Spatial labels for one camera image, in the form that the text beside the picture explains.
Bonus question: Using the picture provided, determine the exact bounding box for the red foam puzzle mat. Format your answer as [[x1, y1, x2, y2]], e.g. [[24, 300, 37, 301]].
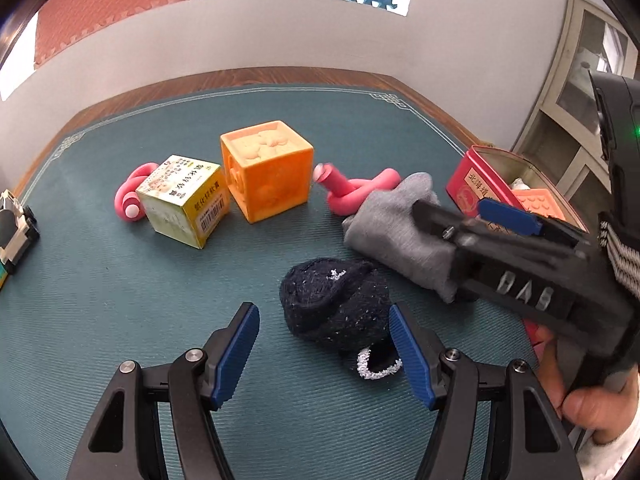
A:
[[34, 0, 201, 72]]

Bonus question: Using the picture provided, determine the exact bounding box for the person's right hand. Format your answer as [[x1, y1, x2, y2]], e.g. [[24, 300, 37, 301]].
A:
[[537, 329, 637, 446]]

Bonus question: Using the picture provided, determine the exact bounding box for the black white toy car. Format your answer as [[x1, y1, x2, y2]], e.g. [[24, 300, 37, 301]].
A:
[[0, 189, 41, 276]]

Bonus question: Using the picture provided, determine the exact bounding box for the teal table mat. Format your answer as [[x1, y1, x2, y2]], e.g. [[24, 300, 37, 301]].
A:
[[0, 85, 586, 480]]

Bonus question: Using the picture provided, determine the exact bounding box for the beige glass door cabinet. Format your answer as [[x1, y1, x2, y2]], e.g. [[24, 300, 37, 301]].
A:
[[512, 0, 640, 221]]

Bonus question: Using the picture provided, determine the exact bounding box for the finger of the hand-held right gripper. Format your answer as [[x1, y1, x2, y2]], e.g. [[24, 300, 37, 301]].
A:
[[477, 197, 590, 252], [411, 200, 501, 257]]

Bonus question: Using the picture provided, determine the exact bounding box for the dark navy knitted sock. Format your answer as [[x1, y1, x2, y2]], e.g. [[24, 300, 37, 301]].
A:
[[279, 256, 403, 381]]

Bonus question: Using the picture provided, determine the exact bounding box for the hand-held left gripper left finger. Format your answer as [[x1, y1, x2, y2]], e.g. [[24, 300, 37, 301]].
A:
[[65, 302, 261, 480]]

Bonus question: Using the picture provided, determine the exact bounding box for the yellow green cardboard box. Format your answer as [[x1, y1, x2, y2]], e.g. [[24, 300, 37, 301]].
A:
[[136, 155, 232, 250]]

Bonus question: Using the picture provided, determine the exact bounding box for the pink foam hair curler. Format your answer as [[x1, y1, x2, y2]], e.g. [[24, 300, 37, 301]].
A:
[[314, 162, 402, 216], [115, 162, 161, 223]]

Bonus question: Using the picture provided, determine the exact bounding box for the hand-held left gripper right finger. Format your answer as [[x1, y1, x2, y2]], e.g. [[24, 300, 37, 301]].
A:
[[387, 304, 586, 480]]

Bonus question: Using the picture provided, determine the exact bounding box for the grey sock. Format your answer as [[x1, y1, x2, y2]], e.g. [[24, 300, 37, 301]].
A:
[[342, 172, 458, 305]]

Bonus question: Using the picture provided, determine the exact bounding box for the orange embossed cube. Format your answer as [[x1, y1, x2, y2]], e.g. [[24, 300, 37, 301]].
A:
[[220, 120, 315, 224]]

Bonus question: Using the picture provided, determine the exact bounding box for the salmon studded block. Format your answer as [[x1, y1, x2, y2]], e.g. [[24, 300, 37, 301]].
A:
[[512, 187, 571, 221]]

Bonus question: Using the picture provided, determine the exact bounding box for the red metal tin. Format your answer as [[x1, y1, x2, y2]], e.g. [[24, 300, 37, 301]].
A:
[[446, 145, 591, 241]]

